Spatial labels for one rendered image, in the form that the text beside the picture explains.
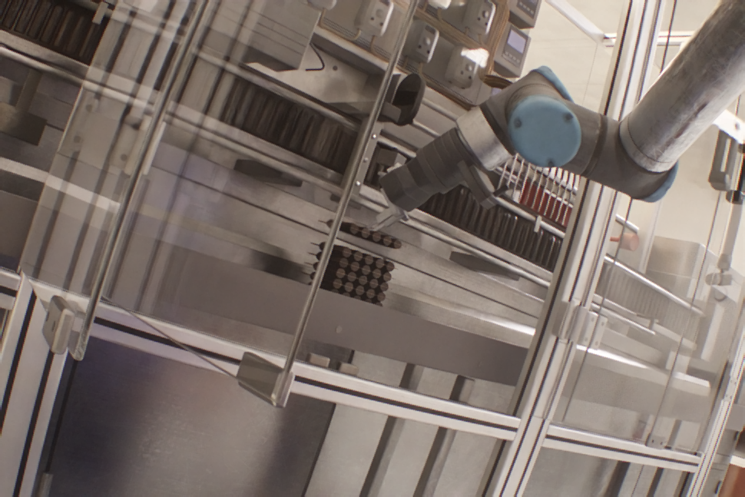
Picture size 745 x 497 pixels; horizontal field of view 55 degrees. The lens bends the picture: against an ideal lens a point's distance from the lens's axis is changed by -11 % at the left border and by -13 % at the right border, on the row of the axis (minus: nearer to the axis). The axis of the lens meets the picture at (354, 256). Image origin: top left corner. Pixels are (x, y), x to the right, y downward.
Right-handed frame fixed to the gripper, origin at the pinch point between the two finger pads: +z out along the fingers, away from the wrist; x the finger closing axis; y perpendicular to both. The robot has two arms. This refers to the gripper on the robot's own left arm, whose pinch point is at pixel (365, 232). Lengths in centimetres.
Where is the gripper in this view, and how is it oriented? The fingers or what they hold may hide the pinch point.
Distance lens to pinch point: 122.3
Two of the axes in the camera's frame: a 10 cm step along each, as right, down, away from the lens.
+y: -3.9, -8.4, 3.7
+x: -4.6, -1.7, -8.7
